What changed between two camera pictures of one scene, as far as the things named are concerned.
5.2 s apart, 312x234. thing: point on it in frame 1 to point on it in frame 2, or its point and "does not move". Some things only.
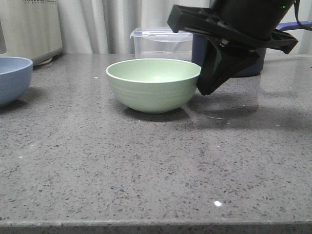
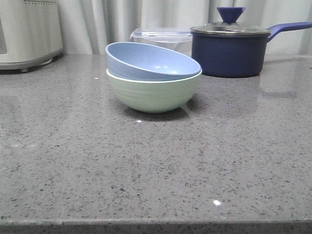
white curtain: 105,27 does not move
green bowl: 154,85 does not move
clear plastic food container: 161,43 does not move
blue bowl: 15,76 to 140,62
